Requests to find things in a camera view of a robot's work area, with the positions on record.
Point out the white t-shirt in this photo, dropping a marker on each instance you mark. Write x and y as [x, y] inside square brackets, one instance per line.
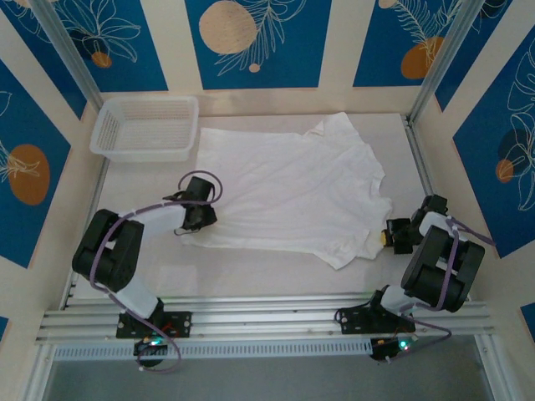
[292, 188]

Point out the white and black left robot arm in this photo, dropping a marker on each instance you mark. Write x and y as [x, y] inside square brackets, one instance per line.
[113, 250]

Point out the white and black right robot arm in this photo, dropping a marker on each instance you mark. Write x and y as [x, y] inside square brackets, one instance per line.
[434, 271]

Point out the white plastic mesh basket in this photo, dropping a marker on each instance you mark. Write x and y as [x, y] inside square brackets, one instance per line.
[142, 125]

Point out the aluminium table side rail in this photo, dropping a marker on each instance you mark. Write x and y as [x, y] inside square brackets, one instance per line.
[416, 146]
[99, 179]

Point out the blue floral wall panel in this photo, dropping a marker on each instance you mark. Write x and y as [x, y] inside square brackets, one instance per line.
[480, 167]
[292, 62]
[25, 125]
[138, 67]
[376, 50]
[52, 62]
[480, 50]

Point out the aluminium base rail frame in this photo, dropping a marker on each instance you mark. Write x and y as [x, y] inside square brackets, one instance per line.
[259, 317]

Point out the aluminium frame post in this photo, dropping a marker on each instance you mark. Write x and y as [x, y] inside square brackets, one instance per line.
[444, 54]
[69, 54]

